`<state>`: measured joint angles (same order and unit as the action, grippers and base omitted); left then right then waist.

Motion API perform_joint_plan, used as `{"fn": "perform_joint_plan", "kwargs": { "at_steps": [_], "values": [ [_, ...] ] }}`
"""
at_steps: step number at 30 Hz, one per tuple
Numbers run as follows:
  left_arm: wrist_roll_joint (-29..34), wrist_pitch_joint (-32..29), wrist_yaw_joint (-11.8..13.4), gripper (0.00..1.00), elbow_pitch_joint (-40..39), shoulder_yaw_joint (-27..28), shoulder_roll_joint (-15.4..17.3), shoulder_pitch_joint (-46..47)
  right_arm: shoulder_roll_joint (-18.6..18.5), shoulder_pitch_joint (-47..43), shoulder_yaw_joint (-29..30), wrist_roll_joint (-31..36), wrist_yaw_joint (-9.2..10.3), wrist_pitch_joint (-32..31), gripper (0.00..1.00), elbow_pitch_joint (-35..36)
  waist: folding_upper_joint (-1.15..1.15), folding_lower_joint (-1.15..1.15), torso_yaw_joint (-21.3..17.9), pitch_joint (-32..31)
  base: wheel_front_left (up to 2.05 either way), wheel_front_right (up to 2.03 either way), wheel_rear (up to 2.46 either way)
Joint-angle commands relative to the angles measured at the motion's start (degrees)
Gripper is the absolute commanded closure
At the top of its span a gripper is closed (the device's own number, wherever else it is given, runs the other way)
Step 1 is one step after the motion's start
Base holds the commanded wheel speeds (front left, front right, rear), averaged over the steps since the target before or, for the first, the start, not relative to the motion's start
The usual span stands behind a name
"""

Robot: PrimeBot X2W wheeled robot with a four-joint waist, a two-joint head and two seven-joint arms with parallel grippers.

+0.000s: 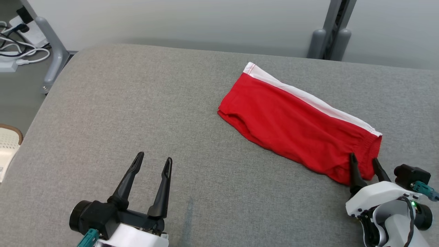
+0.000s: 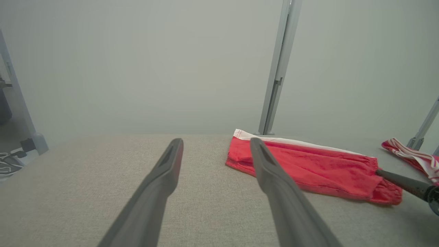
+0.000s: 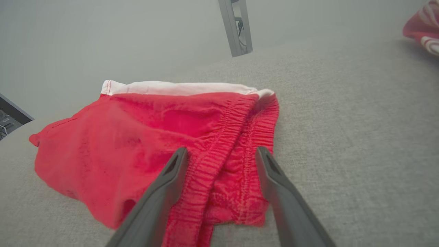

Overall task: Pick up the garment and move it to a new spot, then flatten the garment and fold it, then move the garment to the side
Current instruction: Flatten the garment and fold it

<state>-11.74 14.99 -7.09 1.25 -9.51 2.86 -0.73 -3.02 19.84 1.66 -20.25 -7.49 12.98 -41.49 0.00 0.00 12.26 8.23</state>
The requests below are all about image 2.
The black power adapter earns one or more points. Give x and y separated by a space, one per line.
28 144

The red shorts white stripe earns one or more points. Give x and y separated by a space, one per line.
325 171

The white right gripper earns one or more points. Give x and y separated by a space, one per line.
435 200

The dark computer case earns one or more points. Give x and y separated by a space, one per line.
4 106

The red jersey number 23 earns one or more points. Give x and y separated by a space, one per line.
418 157

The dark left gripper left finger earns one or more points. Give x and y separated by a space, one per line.
151 202

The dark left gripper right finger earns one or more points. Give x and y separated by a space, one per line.
288 206

